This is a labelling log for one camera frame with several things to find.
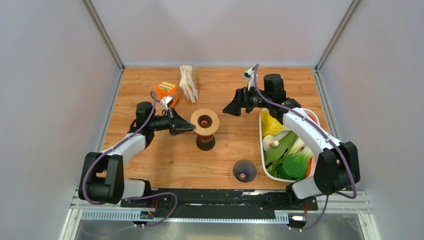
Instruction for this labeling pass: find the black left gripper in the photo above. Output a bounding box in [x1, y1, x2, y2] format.
[148, 107, 195, 137]

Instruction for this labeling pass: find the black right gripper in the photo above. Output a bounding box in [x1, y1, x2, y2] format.
[222, 83, 272, 117]

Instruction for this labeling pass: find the brown glass carafe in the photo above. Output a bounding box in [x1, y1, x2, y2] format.
[196, 134, 216, 151]

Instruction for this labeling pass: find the stack of paper coffee filters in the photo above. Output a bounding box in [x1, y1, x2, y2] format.
[179, 65, 199, 104]

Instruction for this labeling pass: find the blue ribbed coffee dripper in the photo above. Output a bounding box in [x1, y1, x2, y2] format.
[232, 159, 257, 183]

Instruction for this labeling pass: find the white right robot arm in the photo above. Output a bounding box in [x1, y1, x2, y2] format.
[222, 68, 361, 209]

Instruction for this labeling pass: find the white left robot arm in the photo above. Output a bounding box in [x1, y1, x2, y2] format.
[78, 101, 196, 207]

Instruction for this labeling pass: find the white plastic basin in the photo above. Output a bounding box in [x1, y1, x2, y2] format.
[259, 109, 317, 183]

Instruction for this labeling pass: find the yellow napa cabbage toy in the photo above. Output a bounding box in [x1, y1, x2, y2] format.
[260, 110, 291, 137]

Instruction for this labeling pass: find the white mushroom toy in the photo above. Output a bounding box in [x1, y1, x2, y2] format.
[262, 135, 280, 152]

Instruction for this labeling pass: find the green bok choy toy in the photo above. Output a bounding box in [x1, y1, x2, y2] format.
[264, 131, 314, 181]

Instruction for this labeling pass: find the orange carrot toy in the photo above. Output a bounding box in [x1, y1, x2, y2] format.
[305, 157, 313, 178]

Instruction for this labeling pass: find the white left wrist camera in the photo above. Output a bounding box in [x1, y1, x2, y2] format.
[159, 95, 174, 111]

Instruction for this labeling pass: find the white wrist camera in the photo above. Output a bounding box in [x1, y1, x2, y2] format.
[159, 95, 174, 111]
[242, 67, 258, 82]

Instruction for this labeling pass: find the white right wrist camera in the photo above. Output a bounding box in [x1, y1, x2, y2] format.
[242, 67, 258, 82]

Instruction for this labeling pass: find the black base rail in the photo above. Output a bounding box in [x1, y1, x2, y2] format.
[120, 188, 318, 220]

